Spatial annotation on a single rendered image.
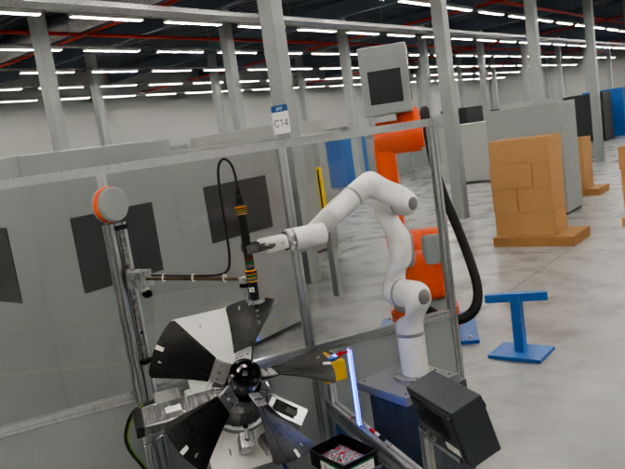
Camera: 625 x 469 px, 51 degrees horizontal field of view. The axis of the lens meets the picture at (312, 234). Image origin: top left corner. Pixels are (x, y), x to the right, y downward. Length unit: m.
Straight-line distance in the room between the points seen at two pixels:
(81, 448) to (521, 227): 8.12
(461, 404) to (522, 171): 8.39
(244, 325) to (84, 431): 0.99
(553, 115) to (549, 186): 2.78
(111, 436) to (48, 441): 0.27
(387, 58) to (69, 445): 4.31
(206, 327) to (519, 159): 7.88
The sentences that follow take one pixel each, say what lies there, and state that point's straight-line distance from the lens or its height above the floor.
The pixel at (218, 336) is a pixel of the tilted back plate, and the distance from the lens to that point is 2.86.
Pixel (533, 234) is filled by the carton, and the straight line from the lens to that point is 10.30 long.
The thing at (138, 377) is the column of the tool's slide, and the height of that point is 1.11.
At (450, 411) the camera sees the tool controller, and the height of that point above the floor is 1.23.
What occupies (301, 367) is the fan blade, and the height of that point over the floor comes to 1.18.
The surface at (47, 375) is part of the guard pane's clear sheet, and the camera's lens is 3.19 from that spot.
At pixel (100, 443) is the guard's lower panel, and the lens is 3.29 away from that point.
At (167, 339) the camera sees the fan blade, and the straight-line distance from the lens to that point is 2.56.
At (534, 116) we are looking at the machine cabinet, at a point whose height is 1.84.
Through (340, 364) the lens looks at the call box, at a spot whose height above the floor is 1.05.
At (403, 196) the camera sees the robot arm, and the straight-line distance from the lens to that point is 2.68.
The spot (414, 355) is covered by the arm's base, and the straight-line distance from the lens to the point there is 2.86.
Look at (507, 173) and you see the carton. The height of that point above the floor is 1.10.
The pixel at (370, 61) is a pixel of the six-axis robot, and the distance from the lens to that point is 6.20.
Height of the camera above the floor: 2.04
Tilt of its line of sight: 8 degrees down
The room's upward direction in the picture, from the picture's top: 8 degrees counter-clockwise
